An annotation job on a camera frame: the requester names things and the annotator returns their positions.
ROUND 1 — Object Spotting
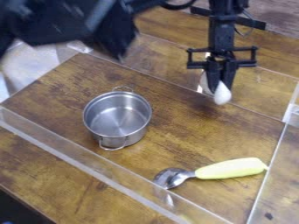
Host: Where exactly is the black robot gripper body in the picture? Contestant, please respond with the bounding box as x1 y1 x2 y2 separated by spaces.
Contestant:
187 0 258 70

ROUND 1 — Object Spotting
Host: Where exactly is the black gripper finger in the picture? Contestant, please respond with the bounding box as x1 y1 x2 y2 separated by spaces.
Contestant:
222 60 239 88
206 60 221 93

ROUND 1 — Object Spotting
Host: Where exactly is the white red plush mushroom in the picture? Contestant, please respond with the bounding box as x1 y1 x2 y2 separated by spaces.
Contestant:
198 73 231 105

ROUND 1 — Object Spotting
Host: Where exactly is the silver metal pot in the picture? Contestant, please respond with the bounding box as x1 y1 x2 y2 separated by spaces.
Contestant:
83 86 153 151

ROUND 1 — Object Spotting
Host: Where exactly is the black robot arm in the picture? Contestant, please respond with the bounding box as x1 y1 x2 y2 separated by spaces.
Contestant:
0 0 258 91

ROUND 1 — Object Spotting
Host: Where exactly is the clear acrylic right barrier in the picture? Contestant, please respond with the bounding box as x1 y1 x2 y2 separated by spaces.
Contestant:
247 83 299 224

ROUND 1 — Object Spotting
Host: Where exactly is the clear acrylic barrier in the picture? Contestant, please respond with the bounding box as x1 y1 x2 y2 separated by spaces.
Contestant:
247 83 299 224
0 106 233 224

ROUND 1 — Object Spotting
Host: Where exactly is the clear acrylic front barrier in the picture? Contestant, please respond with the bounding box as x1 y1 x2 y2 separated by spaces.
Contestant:
0 106 233 224

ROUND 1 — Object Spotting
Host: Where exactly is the black strip on wall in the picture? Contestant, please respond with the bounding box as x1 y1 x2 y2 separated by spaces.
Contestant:
191 6 267 30

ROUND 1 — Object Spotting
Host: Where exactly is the yellow handled metal spoon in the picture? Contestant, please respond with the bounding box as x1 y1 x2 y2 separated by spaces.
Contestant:
154 157 269 189

